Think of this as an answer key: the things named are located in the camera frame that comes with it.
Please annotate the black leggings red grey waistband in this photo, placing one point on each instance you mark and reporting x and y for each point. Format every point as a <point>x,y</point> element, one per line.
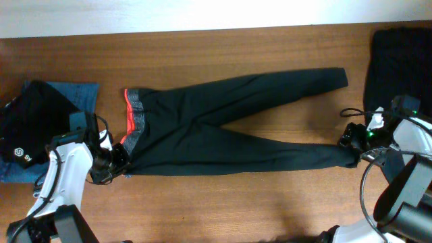
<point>179,132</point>

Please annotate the black garment pile right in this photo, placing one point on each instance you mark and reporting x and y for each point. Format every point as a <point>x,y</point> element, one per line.
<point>400,64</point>

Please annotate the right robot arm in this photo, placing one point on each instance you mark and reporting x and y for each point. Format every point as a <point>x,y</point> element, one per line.
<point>397,140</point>

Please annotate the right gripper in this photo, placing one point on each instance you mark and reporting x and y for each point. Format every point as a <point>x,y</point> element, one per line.
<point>353,135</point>

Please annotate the folded black shirt with logo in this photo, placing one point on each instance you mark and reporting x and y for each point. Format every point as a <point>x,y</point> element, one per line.
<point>32,119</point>

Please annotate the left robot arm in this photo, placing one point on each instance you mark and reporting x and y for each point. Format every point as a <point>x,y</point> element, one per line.
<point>83,155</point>

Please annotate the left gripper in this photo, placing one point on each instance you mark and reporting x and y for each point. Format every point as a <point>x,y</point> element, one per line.
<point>123,160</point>

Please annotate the folded blue jeans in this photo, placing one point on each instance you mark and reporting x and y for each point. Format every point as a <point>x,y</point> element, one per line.
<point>12,173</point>

